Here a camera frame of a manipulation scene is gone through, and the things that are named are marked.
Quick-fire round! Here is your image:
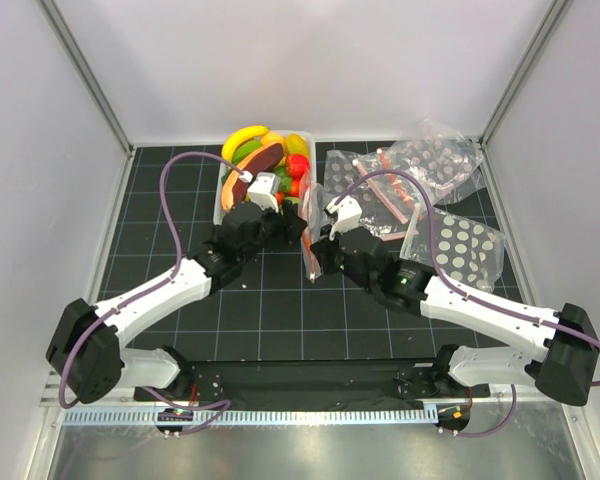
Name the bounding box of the white plastic food bin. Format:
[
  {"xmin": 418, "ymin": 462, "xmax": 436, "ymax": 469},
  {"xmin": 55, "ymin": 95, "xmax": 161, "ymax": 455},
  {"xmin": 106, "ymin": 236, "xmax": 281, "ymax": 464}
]
[{"xmin": 213, "ymin": 129, "xmax": 317, "ymax": 225}]

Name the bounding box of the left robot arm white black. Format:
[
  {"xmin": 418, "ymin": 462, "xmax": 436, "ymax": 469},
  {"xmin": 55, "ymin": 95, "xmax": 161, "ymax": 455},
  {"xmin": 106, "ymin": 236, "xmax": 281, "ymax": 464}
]
[{"xmin": 46, "ymin": 201, "xmax": 307, "ymax": 408}]

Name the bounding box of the purple cable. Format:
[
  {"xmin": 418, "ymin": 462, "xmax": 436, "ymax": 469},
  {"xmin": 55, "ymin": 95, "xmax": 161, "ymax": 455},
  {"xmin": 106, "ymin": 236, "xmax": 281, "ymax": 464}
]
[
  {"xmin": 324, "ymin": 168, "xmax": 600, "ymax": 437},
  {"xmin": 58, "ymin": 151, "xmax": 254, "ymax": 434}
]

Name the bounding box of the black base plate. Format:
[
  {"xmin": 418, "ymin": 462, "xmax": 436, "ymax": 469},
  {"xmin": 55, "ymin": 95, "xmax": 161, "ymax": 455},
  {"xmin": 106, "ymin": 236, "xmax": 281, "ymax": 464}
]
[{"xmin": 160, "ymin": 358, "xmax": 490, "ymax": 412}]

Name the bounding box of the zip bag red zipper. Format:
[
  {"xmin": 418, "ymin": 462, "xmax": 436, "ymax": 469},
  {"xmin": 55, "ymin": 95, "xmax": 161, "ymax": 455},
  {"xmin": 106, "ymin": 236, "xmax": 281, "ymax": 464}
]
[{"xmin": 298, "ymin": 172, "xmax": 334, "ymax": 283}]

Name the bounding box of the right aluminium frame post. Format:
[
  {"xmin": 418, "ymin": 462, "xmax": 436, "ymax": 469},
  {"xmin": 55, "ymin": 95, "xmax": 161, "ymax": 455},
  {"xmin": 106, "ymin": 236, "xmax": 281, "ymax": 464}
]
[{"xmin": 479, "ymin": 0, "xmax": 572, "ymax": 150}]

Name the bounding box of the yellow banana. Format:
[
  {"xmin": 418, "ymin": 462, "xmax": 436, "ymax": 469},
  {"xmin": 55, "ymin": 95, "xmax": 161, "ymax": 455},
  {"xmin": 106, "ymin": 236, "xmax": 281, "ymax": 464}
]
[{"xmin": 221, "ymin": 125, "xmax": 269, "ymax": 161}]

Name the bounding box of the left aluminium frame post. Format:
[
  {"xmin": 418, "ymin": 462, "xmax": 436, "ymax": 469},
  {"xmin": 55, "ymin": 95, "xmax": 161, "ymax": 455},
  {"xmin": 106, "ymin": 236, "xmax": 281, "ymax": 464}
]
[{"xmin": 36, "ymin": 0, "xmax": 133, "ymax": 156}]

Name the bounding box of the red strawberry upper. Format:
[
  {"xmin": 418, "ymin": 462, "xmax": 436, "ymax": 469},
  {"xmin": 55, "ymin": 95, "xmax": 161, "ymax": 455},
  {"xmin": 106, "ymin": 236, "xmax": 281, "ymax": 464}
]
[{"xmin": 285, "ymin": 153, "xmax": 310, "ymax": 180}]

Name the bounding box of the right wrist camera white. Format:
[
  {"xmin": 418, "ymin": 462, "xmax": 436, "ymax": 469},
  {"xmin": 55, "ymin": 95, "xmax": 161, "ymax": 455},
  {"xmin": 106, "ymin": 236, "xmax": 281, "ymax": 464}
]
[{"xmin": 325, "ymin": 195, "xmax": 362, "ymax": 240}]

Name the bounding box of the polka dot bag right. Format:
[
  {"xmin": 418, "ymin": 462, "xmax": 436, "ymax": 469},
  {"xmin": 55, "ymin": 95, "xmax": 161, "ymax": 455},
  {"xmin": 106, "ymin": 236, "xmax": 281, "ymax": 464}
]
[{"xmin": 400, "ymin": 208, "xmax": 505, "ymax": 292}]

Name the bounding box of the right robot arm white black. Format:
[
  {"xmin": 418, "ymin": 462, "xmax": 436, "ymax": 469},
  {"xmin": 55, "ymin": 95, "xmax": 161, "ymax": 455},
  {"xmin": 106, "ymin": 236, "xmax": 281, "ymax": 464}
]
[{"xmin": 311, "ymin": 227, "xmax": 600, "ymax": 406}]

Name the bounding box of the hot dog toy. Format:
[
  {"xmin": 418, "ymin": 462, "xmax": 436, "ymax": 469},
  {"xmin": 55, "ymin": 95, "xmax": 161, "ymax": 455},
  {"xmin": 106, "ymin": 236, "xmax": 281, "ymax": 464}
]
[{"xmin": 221, "ymin": 143, "xmax": 284, "ymax": 212}]

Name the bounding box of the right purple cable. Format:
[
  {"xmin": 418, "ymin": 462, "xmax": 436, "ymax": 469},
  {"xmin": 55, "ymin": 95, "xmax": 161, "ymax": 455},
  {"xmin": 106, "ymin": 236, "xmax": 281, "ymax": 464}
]
[{"xmin": 324, "ymin": 168, "xmax": 600, "ymax": 437}]

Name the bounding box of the red strawberry lower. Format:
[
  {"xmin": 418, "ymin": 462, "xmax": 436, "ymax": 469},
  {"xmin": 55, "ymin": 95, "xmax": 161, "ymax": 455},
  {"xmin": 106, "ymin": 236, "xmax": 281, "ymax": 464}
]
[{"xmin": 286, "ymin": 179, "xmax": 301, "ymax": 198}]

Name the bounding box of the polka dot bag back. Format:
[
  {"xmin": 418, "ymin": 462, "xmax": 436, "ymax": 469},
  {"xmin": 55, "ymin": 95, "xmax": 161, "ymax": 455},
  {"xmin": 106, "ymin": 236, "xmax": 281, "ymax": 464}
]
[{"xmin": 384, "ymin": 120, "xmax": 485, "ymax": 205}]

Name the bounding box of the red strawberry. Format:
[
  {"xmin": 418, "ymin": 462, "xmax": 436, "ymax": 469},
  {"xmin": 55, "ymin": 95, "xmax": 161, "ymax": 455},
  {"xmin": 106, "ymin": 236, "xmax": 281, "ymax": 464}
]
[
  {"xmin": 285, "ymin": 153, "xmax": 310, "ymax": 180},
  {"xmin": 286, "ymin": 179, "xmax": 301, "ymax": 198}
]

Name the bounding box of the aluminium frame post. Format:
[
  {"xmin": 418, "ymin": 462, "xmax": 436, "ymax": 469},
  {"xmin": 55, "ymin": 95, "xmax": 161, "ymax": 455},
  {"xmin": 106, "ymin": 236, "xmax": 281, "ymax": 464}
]
[
  {"xmin": 479, "ymin": 0, "xmax": 572, "ymax": 150},
  {"xmin": 36, "ymin": 0, "xmax": 133, "ymax": 156}
]

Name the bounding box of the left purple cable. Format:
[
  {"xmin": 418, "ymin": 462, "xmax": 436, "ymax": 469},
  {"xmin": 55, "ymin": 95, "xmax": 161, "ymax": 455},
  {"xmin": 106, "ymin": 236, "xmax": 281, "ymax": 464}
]
[{"xmin": 58, "ymin": 151, "xmax": 254, "ymax": 434}]

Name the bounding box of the yellow starfruit toy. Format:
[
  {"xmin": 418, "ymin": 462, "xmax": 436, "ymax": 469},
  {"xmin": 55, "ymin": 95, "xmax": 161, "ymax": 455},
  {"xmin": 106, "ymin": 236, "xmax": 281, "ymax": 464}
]
[{"xmin": 285, "ymin": 132, "xmax": 310, "ymax": 159}]

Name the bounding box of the slotted cable duct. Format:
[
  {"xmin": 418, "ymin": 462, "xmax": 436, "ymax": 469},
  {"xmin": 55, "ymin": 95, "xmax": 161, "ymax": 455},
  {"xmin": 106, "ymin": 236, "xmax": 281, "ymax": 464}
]
[{"xmin": 64, "ymin": 405, "xmax": 438, "ymax": 427}]

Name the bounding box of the polka dot bag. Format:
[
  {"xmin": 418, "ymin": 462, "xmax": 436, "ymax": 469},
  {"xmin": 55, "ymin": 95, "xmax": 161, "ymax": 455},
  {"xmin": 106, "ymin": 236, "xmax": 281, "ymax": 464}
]
[
  {"xmin": 400, "ymin": 208, "xmax": 505, "ymax": 292},
  {"xmin": 384, "ymin": 120, "xmax": 485, "ymax": 205}
]

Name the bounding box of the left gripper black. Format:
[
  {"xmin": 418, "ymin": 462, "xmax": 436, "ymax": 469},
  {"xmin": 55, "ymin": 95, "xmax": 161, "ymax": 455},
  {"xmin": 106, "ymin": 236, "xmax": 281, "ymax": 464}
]
[{"xmin": 238, "ymin": 199, "xmax": 306, "ymax": 263}]

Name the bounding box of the black grid mat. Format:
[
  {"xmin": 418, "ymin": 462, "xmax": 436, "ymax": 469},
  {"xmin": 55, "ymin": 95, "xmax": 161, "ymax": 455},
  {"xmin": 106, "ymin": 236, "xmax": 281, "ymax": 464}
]
[{"xmin": 90, "ymin": 141, "xmax": 524, "ymax": 361}]

